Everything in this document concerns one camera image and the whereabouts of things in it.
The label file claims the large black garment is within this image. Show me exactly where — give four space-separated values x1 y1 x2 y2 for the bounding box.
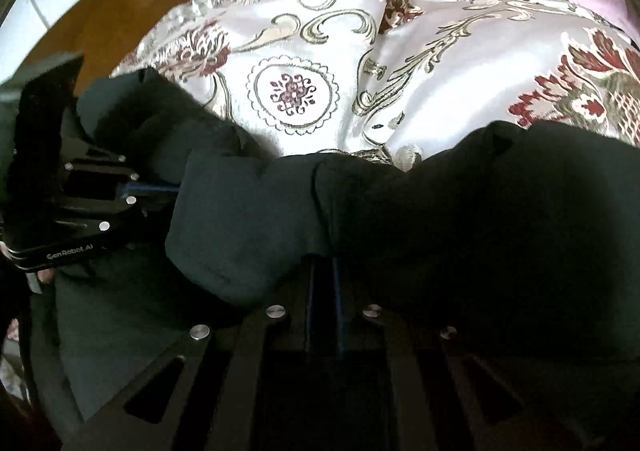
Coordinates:
21 69 639 450

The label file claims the person's left hand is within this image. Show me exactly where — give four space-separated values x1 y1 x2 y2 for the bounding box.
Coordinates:
0 242 55 284

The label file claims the brown wooden headboard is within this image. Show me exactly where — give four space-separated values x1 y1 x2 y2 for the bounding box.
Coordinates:
22 0 188 95

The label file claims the floral satin bedspread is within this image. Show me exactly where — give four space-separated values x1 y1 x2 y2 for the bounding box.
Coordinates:
116 0 639 168

